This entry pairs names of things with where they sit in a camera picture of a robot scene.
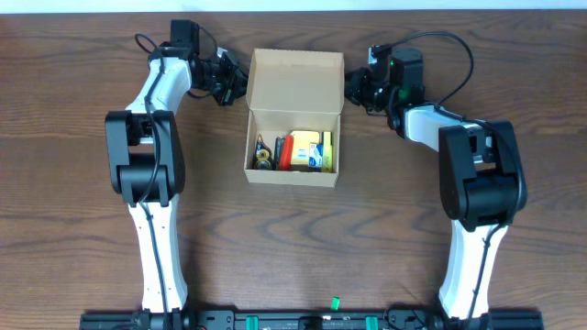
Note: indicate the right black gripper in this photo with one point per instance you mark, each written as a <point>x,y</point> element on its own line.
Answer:
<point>355,80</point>

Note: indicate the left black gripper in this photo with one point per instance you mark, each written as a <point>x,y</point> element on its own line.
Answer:
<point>232,86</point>

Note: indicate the brown cardboard box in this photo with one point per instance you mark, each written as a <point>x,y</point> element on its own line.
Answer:
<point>294,90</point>

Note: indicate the yellow sticky note pad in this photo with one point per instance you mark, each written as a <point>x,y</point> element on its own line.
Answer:
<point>302,139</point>

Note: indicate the red black stapler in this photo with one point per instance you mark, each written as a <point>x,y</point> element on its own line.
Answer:
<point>283,153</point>

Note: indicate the blue white staples box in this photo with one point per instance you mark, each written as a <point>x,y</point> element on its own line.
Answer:
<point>315,157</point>

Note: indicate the yellow highlighter pen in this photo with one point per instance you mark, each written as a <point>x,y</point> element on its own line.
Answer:
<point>327,152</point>

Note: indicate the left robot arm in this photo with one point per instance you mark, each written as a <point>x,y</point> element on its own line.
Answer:
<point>147,167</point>

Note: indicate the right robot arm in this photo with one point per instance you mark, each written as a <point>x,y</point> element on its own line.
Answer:
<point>481,181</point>

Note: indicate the small green clip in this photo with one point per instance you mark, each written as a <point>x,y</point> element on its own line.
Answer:
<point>335,303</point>

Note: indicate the black aluminium mounting rail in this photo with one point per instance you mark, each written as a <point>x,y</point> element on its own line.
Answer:
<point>396,319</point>

